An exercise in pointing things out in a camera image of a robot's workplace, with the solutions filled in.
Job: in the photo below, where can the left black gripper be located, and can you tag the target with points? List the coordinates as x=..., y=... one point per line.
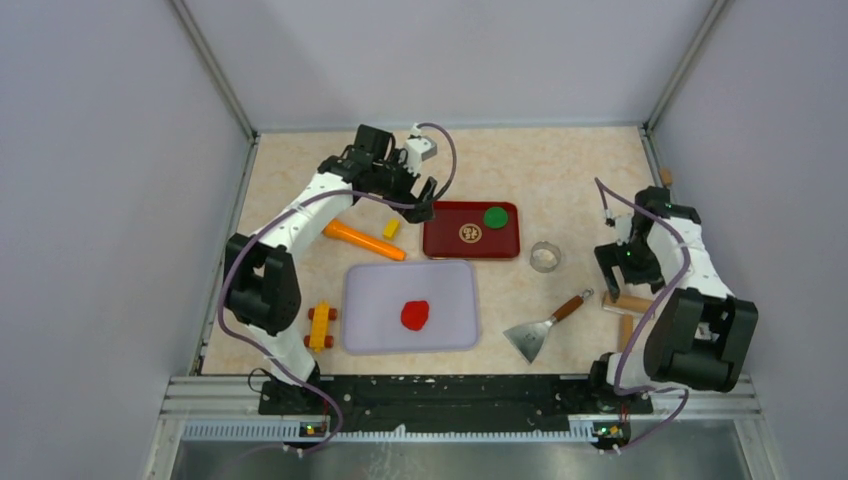
x=397, y=161

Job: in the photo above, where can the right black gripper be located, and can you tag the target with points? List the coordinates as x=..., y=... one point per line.
x=612, y=255

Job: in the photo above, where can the wooden dough roller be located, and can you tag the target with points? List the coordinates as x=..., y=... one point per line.
x=630, y=309

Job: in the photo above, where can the red dough lump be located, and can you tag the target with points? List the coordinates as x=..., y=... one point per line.
x=415, y=314

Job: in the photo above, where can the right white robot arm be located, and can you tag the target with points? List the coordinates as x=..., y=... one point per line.
x=701, y=331

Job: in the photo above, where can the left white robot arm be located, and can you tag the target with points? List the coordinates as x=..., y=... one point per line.
x=260, y=287

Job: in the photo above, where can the dark red lacquer tray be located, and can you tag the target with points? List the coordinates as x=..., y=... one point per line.
x=458, y=232

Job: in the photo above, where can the small yellow block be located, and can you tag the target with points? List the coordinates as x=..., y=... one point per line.
x=391, y=229

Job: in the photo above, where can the green round disc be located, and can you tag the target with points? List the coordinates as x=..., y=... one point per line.
x=496, y=217

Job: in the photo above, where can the orange plastic rolling pin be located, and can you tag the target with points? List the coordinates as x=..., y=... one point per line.
x=339, y=231

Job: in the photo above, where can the lavender plastic tray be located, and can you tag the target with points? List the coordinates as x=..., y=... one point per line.
x=374, y=295

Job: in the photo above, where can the yellow toy car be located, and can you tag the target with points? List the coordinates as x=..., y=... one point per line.
x=321, y=317

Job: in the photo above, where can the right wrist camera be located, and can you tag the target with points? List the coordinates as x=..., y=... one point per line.
x=622, y=225

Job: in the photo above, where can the metal ring cutter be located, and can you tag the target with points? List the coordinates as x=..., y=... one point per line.
x=545, y=257

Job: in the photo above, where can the metal scraper wooden handle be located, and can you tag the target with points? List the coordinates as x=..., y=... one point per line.
x=529, y=338

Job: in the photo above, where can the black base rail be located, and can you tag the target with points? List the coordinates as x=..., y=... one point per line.
x=449, y=404

